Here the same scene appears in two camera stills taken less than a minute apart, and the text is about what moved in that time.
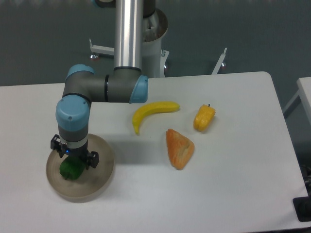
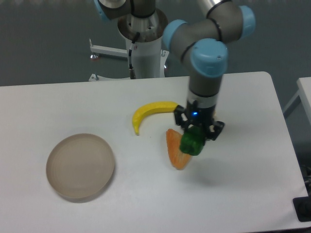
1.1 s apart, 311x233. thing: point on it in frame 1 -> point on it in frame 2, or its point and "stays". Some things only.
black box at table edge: (302, 206) stays
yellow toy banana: (146, 109) stays
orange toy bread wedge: (180, 149) stays
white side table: (304, 86) stays
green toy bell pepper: (72, 168) -> (193, 140)
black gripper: (81, 153) -> (197, 115)
